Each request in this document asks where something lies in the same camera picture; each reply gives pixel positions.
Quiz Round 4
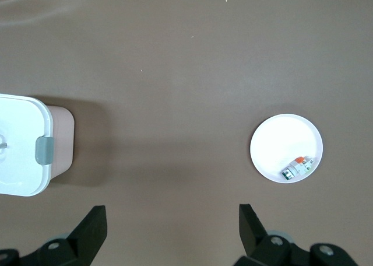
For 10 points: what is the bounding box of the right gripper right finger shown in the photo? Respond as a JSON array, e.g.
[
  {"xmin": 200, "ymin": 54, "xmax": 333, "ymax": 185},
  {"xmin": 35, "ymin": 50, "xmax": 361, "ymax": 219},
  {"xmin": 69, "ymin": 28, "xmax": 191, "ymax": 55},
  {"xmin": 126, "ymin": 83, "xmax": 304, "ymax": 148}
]
[{"xmin": 234, "ymin": 204, "xmax": 358, "ymax": 266}]

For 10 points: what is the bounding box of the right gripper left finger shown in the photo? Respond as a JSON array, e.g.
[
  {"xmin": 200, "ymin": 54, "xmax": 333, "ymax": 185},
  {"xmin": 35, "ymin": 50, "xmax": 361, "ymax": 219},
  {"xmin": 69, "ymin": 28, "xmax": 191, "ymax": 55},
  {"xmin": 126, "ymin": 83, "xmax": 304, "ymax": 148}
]
[{"xmin": 0, "ymin": 205, "xmax": 108, "ymax": 266}]

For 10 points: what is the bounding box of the pink round plate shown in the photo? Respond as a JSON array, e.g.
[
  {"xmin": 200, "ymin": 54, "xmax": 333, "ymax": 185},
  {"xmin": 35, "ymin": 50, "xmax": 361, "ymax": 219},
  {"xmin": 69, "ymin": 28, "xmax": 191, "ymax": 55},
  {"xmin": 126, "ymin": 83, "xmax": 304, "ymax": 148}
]
[{"xmin": 249, "ymin": 113, "xmax": 323, "ymax": 184}]

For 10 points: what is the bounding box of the white orange circuit breaker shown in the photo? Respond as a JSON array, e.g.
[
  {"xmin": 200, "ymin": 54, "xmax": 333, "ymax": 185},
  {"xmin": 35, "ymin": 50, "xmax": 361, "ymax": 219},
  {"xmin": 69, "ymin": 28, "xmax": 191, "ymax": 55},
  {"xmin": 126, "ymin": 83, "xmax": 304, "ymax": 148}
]
[{"xmin": 281, "ymin": 156, "xmax": 315, "ymax": 180}]

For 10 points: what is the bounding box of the white lidded storage box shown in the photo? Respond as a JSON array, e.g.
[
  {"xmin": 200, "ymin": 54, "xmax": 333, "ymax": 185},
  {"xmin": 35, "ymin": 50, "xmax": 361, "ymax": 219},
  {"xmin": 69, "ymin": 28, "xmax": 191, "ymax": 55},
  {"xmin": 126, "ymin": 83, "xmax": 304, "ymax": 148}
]
[{"xmin": 0, "ymin": 93, "xmax": 75, "ymax": 196}]

